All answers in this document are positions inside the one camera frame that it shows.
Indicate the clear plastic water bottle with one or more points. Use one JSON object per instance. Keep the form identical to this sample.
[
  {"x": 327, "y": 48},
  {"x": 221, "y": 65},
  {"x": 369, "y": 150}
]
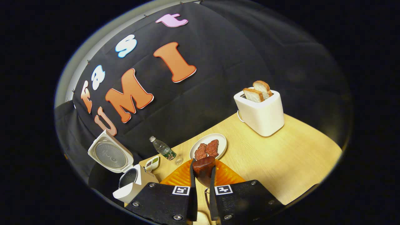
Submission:
[{"x": 164, "y": 150}]

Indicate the small divided condiment dish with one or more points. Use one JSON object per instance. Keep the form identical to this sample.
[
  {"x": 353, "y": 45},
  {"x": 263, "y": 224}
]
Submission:
[{"x": 153, "y": 162}]

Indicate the cream rice container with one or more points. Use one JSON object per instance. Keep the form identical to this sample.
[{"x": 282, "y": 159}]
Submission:
[{"x": 201, "y": 218}]

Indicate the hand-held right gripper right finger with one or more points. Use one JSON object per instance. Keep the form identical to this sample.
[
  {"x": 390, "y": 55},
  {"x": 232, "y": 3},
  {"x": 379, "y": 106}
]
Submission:
[{"x": 243, "y": 200}]

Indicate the white round plate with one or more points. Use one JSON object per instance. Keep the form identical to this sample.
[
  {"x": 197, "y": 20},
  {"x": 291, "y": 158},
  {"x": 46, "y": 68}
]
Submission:
[{"x": 221, "y": 139}]

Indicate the white rice cooker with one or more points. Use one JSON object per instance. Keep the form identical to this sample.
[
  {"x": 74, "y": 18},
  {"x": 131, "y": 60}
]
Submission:
[{"x": 109, "y": 154}]

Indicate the white toaster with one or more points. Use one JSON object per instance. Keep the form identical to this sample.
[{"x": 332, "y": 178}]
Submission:
[{"x": 262, "y": 118}]

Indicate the red meat slice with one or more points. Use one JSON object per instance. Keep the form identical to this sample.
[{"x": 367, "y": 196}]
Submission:
[
  {"x": 200, "y": 151},
  {"x": 212, "y": 148}
]

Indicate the black backdrop cloth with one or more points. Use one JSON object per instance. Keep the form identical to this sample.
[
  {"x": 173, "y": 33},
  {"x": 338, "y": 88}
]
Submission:
[{"x": 218, "y": 78}]

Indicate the brown wooden spoon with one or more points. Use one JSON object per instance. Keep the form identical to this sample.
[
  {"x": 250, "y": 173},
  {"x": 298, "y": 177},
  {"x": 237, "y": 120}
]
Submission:
[{"x": 203, "y": 167}]

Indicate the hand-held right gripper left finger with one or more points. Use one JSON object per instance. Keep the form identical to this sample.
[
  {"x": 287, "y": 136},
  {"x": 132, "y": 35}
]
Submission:
[{"x": 162, "y": 200}]

